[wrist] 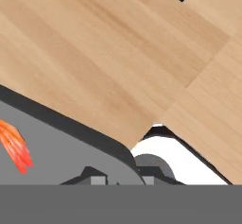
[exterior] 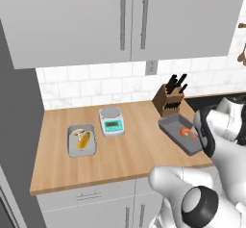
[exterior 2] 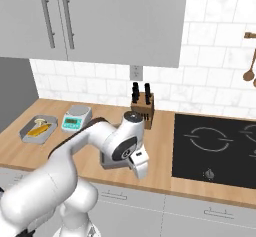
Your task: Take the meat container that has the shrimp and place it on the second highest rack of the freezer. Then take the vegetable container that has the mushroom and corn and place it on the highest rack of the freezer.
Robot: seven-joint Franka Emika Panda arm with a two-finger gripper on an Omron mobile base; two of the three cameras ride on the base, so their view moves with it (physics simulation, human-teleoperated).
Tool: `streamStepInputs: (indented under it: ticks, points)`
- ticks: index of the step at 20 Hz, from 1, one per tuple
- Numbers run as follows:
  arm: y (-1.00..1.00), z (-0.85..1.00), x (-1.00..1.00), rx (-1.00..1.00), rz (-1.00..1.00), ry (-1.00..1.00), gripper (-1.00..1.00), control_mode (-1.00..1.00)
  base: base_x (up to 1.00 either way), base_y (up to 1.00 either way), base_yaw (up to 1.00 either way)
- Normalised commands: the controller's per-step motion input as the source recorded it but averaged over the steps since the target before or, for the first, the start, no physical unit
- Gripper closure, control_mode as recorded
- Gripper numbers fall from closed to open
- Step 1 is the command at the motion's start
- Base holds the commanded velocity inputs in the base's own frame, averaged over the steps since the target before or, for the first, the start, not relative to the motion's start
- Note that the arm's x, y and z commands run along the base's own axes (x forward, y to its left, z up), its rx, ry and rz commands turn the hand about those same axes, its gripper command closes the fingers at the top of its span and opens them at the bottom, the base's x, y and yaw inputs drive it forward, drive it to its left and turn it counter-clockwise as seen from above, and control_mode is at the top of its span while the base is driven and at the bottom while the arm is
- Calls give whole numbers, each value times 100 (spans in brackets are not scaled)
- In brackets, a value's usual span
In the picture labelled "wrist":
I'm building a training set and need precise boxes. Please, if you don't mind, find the grey container with black rim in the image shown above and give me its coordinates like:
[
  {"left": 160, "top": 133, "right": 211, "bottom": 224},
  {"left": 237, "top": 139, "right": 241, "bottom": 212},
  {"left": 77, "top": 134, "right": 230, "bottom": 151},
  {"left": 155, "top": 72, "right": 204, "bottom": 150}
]
[{"left": 0, "top": 83, "right": 147, "bottom": 186}]

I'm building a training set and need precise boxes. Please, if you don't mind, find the orange shrimp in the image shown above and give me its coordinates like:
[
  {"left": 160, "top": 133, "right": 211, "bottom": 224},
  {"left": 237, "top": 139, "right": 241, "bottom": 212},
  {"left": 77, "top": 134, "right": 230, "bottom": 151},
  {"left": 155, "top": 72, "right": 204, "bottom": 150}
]
[{"left": 0, "top": 119, "right": 35, "bottom": 175}]

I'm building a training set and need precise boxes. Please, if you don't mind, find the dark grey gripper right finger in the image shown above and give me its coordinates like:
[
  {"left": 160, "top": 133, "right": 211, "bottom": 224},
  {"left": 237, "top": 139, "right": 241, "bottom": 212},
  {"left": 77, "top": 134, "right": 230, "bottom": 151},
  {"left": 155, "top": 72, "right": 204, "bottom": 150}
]
[{"left": 136, "top": 166, "right": 187, "bottom": 186}]

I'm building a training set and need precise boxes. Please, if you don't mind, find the white round thing, black edge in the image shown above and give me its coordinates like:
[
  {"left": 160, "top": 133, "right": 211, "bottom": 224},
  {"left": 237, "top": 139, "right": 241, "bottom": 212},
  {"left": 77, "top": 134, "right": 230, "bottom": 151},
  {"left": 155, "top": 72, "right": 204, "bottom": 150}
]
[{"left": 130, "top": 123, "right": 234, "bottom": 186}]

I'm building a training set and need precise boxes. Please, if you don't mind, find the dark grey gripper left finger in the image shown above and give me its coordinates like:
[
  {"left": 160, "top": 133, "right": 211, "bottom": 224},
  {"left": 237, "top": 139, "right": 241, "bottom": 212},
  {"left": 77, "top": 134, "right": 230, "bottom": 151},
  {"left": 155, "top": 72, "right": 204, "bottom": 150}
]
[{"left": 59, "top": 165, "right": 110, "bottom": 186}]

